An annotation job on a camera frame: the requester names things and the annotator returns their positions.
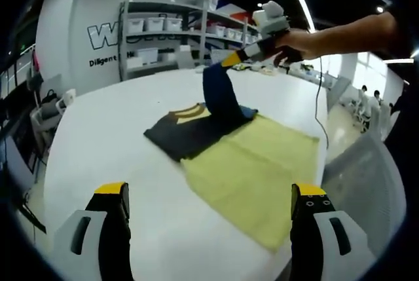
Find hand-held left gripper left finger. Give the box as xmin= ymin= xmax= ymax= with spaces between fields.
xmin=52 ymin=181 xmax=134 ymax=281

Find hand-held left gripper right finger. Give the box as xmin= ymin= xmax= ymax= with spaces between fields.
xmin=289 ymin=182 xmax=377 ymax=281

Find yellow garment blue grey sleeves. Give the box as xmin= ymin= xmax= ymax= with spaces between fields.
xmin=143 ymin=64 xmax=321 ymax=255

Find person's right hand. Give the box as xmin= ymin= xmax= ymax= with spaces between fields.
xmin=273 ymin=28 xmax=323 ymax=69

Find grey metal shelf rack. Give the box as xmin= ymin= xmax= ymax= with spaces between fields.
xmin=119 ymin=0 xmax=263 ymax=81

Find grey mesh office chair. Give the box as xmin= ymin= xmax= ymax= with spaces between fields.
xmin=322 ymin=132 xmax=407 ymax=259

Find rows of white storage bins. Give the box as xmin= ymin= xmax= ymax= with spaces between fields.
xmin=126 ymin=0 xmax=259 ymax=66

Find dark large monitor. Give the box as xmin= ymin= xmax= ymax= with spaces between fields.
xmin=1 ymin=132 xmax=37 ymax=177

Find black bag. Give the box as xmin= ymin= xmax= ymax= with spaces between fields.
xmin=41 ymin=89 xmax=62 ymax=113

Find person's dark clothing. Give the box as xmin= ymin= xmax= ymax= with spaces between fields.
xmin=383 ymin=2 xmax=419 ymax=167

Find pink hanging jacket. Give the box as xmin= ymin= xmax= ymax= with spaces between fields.
xmin=31 ymin=50 xmax=42 ymax=74

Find red white blue wall banner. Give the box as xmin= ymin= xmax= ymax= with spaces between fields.
xmin=218 ymin=0 xmax=259 ymax=23

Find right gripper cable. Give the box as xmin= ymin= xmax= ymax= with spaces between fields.
xmin=314 ymin=56 xmax=329 ymax=149

